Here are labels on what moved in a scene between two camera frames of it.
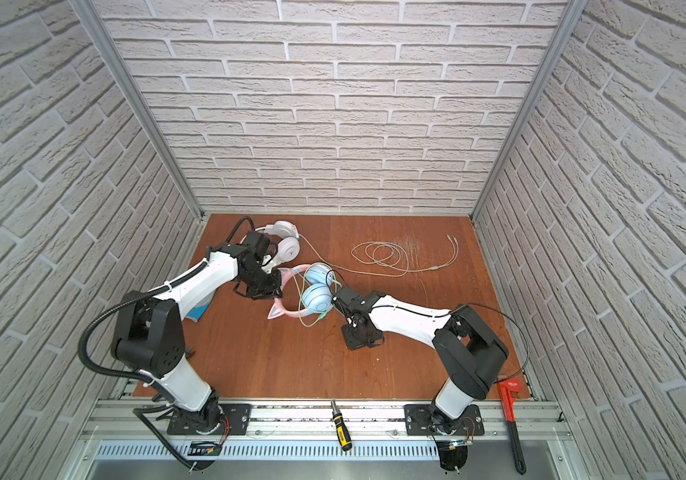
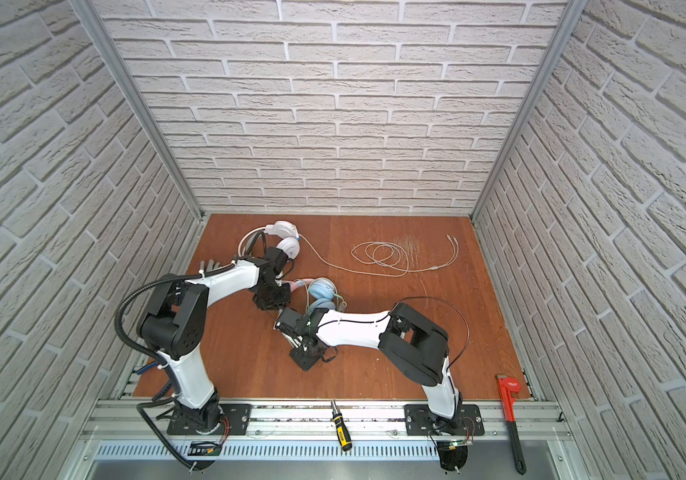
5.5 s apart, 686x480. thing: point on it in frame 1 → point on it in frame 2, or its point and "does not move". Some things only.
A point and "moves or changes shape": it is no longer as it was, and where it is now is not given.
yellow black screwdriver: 341,429 does not move
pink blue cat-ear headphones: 318,293 moves or changes shape
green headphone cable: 322,314 moves or changes shape
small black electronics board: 204,448 does not move
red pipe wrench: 508,389 does not move
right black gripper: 351,342 → 305,363
